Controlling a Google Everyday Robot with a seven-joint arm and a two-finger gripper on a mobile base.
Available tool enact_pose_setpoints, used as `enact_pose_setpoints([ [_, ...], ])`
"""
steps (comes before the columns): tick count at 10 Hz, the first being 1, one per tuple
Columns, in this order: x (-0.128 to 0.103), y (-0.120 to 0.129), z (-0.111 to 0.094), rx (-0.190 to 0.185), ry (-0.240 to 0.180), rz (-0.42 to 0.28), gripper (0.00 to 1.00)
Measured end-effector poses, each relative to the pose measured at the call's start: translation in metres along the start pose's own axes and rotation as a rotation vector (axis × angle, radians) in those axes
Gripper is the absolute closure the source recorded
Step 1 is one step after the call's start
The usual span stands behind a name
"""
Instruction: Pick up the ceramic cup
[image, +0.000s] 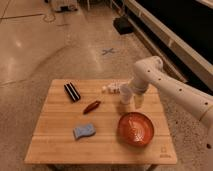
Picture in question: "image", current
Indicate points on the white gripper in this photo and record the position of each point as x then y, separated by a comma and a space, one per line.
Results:
139, 87

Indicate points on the white ceramic cup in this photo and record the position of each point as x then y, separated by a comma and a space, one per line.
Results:
125, 93

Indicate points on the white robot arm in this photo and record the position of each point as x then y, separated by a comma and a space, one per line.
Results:
149, 72

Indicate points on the red ribbed bowl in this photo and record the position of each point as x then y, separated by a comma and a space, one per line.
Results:
135, 129

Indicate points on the red-brown elongated utensil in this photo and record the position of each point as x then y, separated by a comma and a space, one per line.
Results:
91, 106

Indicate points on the black striped box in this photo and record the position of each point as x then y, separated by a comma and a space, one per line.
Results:
73, 93

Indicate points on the wooden table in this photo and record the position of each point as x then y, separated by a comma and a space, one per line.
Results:
53, 141

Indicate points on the blue sponge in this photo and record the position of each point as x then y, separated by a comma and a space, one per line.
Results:
86, 130

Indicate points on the black floor mat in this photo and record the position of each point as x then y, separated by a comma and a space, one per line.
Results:
122, 25

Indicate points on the grey equipment on floor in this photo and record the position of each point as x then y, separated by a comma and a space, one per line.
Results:
63, 5

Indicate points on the white ledge rail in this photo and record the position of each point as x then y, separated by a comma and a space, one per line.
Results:
183, 31

